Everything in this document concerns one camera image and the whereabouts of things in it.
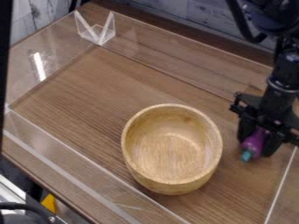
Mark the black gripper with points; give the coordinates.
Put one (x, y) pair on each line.
(271, 112)

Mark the purple toy eggplant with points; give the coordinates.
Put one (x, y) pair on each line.
(253, 145)

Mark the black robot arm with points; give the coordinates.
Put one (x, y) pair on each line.
(271, 18)

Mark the brown wooden bowl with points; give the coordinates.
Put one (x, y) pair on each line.
(173, 147)

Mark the clear acrylic tray wall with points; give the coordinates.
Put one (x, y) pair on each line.
(67, 143)

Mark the clear acrylic corner bracket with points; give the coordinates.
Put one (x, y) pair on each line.
(99, 34)

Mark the black foreground post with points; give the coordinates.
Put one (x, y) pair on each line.
(6, 24)

